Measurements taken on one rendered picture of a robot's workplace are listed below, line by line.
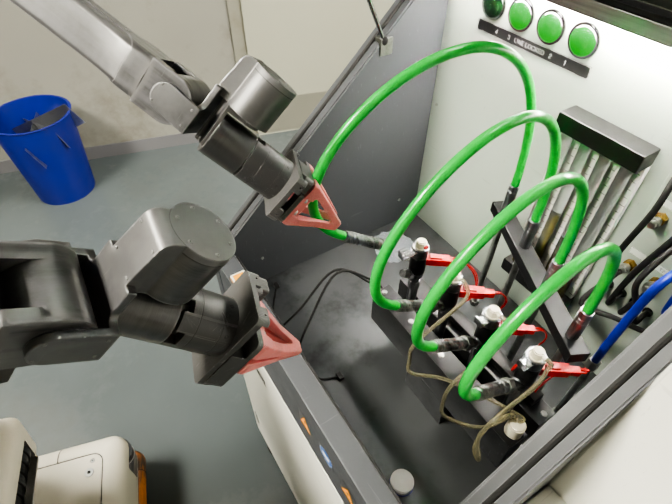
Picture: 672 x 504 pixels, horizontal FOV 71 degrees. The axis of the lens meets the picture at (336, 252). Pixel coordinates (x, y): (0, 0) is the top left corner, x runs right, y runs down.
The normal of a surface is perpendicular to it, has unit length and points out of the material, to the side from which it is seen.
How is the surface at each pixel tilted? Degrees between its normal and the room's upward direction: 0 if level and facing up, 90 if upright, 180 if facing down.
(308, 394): 0
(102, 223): 0
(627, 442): 76
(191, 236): 44
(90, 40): 63
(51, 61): 90
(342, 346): 0
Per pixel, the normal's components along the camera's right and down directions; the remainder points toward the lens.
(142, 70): -0.09, 0.25
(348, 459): 0.00, -0.70
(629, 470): -0.82, 0.21
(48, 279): 0.53, -0.62
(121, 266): -0.52, -0.14
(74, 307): 0.73, -0.59
